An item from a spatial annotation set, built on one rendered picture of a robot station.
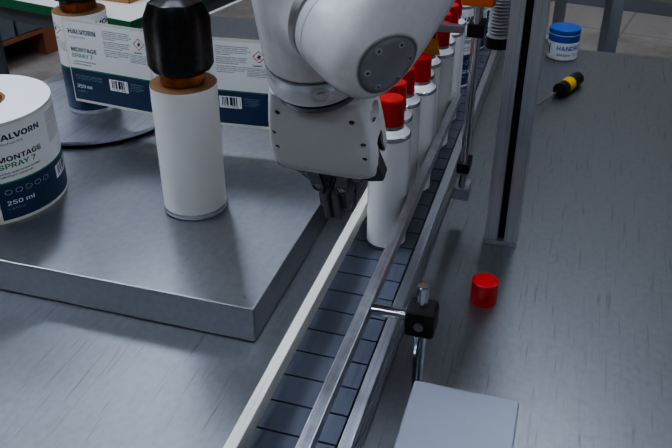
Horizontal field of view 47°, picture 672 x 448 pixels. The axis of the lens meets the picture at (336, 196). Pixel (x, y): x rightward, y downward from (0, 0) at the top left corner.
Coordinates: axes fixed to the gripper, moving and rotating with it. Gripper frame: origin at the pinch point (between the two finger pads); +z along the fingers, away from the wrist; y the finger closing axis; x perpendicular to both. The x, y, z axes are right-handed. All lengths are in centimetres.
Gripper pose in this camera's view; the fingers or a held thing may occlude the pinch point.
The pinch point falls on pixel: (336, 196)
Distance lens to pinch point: 77.5
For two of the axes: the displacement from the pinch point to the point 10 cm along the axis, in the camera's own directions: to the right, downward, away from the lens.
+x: -2.8, 7.5, -6.0
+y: -9.5, -1.6, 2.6
